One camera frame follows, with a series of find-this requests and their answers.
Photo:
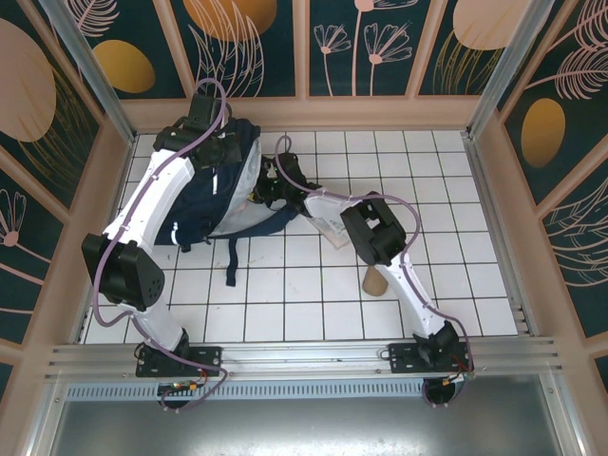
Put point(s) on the navy blue backpack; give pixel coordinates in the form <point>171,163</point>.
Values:
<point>199,209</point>

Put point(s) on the clear packet of cards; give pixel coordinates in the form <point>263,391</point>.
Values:
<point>332,233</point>

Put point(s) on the brown felt glasses case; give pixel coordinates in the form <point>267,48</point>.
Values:
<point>373,282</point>

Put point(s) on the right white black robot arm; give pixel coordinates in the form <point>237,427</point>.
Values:
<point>408,290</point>

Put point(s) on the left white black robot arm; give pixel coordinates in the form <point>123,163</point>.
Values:
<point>152,199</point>

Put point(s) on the vented metal strip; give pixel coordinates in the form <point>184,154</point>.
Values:
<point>309,390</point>

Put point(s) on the grey metal sheet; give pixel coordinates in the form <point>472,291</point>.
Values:
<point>309,427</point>

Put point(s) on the aluminium corner post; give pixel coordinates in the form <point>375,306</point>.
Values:
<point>95,81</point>
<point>503,76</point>

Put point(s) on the aluminium front rail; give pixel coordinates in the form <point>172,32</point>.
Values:
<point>309,356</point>

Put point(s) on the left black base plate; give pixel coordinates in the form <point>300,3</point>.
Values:
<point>206,358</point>

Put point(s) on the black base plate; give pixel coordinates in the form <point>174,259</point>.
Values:
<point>206,358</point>
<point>404,358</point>

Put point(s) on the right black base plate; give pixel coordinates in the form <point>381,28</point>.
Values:
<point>404,358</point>

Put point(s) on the aluminium side rail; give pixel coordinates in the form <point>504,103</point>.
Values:
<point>499,237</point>

